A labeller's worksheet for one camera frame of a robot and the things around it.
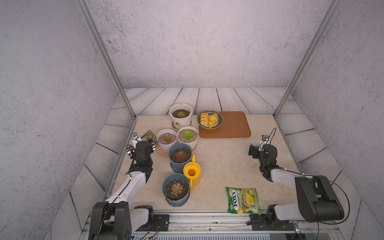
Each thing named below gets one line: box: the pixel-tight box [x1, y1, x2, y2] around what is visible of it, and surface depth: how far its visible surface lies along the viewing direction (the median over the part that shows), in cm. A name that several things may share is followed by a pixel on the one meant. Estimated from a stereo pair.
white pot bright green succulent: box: [177, 126, 199, 151], surface depth 96 cm
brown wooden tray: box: [199, 111, 251, 139], surface depth 115 cm
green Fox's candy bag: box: [225, 187, 261, 216], surface depth 80 cm
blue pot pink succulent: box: [162, 173, 190, 207], surface depth 79 cm
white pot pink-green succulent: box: [156, 128, 178, 151], surface depth 96 cm
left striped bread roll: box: [200, 112, 209, 127], surface depth 113 cm
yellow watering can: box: [183, 154, 202, 190], surface depth 81 cm
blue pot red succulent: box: [169, 143, 192, 174], surface depth 91 cm
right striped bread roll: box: [208, 113, 219, 129], surface depth 113 cm
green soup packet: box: [141, 130, 158, 145], surface depth 109 cm
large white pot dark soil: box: [169, 102, 193, 129], surface depth 110 cm
